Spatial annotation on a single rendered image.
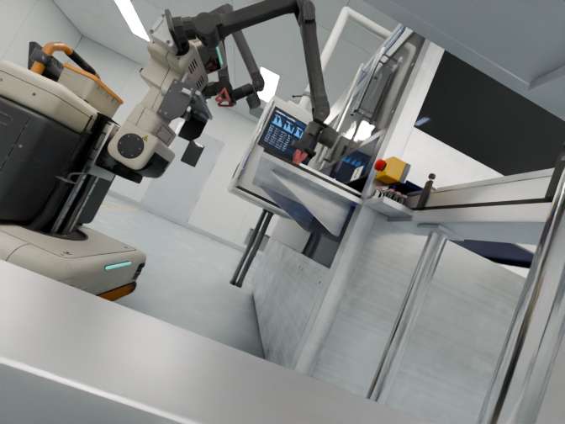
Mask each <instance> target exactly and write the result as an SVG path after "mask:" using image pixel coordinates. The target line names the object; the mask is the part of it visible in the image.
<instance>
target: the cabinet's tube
mask: <svg viewBox="0 0 565 424"><path fill-rule="evenodd" d="M347 19H348V10H347V9H342V10H341V14H340V16H339V18H338V19H337V21H336V24H335V27H334V28H333V30H332V33H331V35H330V37H329V39H328V41H327V44H326V46H325V48H324V50H323V53H322V55H321V57H320V60H321V66H322V72H324V70H325V67H326V65H327V63H328V61H329V59H330V56H331V54H332V52H333V50H334V48H335V45H336V43H337V41H338V39H339V37H340V35H341V32H342V30H343V28H344V26H345V24H346V21H347ZM292 97H293V98H295V97H302V98H301V100H300V103H298V104H297V105H298V106H300V107H301V108H303V109H305V110H307V111H308V106H309V102H311V96H310V89H309V84H308V86H307V87H306V89H305V92H303V94H302V95H297V96H294V95H293V96H292Z"/></svg>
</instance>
